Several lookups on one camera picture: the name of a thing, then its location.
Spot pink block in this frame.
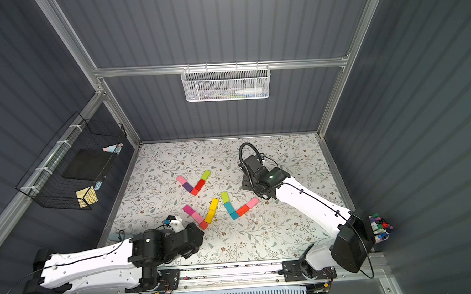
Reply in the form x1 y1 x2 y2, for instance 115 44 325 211
191 212 205 224
176 176 187 185
247 197 259 209

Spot pink block bottom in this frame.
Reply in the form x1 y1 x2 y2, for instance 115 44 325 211
191 212 205 224

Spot magenta block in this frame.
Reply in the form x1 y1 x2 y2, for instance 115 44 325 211
183 205 195 216

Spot yellow block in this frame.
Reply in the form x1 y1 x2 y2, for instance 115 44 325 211
209 198 219 212
205 210 216 224

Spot lime green block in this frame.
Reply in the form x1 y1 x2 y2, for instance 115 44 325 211
221 192 230 204
201 171 211 181

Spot teal rectangular block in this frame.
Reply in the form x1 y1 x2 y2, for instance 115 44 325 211
224 202 235 215

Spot small teal cube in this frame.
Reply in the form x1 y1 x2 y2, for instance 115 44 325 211
230 211 239 220

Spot purple block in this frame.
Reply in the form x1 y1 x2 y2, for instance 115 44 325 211
182 182 193 192

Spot long red block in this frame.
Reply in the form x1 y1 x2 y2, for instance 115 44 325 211
195 179 206 191

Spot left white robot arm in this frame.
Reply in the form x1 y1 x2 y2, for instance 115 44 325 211
22 216 205 294

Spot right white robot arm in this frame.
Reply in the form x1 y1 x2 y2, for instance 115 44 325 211
238 142 376 279

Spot pastel eraser blocks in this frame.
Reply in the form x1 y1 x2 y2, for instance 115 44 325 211
102 143 124 154

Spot white bottle in basket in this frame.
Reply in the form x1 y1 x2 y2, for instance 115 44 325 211
235 88 263 96

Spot yellow sticky note pad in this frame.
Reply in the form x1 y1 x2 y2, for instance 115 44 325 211
75 186 98 209

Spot pink marker cup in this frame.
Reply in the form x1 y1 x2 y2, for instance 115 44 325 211
369 213 394 244

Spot black pad in basket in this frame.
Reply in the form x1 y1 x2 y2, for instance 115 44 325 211
62 149 116 182

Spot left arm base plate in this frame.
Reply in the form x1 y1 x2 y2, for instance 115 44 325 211
125 267 181 294

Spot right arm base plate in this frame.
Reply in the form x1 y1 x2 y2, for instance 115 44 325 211
277 260 337 282

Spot white wire mesh basket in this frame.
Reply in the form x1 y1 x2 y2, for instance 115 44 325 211
181 65 271 102

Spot black wire basket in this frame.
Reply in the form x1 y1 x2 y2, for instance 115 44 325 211
16 116 127 211

